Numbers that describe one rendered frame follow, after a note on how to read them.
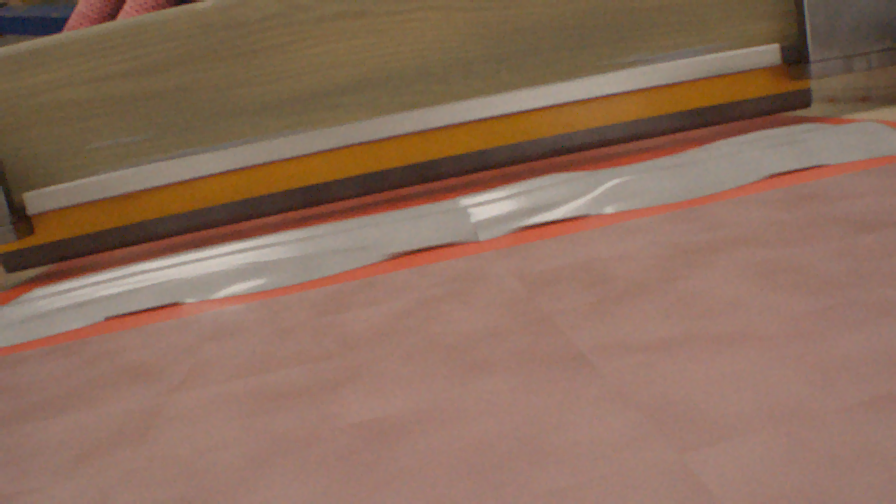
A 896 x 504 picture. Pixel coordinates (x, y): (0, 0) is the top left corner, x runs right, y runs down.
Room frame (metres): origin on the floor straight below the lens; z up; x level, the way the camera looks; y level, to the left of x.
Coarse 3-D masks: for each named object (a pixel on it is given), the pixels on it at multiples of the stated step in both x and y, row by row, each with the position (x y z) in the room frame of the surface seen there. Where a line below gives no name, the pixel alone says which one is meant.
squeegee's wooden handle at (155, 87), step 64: (256, 0) 0.29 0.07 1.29; (320, 0) 0.29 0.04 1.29; (384, 0) 0.29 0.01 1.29; (448, 0) 0.29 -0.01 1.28; (512, 0) 0.29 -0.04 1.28; (576, 0) 0.29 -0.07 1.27; (640, 0) 0.29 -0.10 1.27; (704, 0) 0.29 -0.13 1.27; (768, 0) 0.30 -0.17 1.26; (0, 64) 0.27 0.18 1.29; (64, 64) 0.27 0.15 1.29; (128, 64) 0.27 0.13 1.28; (192, 64) 0.27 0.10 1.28; (256, 64) 0.27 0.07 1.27; (320, 64) 0.27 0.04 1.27; (384, 64) 0.27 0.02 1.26; (448, 64) 0.27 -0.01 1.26; (512, 64) 0.27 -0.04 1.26; (576, 64) 0.28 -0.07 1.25; (640, 64) 0.28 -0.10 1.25; (0, 128) 0.26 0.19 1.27; (64, 128) 0.26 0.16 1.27; (128, 128) 0.26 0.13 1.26; (192, 128) 0.26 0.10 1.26; (256, 128) 0.26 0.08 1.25
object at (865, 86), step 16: (816, 80) 0.35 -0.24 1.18; (832, 80) 0.33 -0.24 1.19; (848, 80) 0.32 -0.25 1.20; (864, 80) 0.31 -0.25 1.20; (880, 80) 0.30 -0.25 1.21; (816, 96) 0.34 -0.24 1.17; (832, 96) 0.33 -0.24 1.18; (848, 96) 0.32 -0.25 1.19; (864, 96) 0.31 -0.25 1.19; (880, 96) 0.29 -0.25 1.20
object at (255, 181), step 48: (624, 96) 0.28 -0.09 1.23; (672, 96) 0.28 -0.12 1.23; (720, 96) 0.28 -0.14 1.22; (384, 144) 0.26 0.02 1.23; (432, 144) 0.26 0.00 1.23; (480, 144) 0.26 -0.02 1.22; (144, 192) 0.25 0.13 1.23; (192, 192) 0.25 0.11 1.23; (240, 192) 0.25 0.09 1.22; (48, 240) 0.24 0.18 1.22
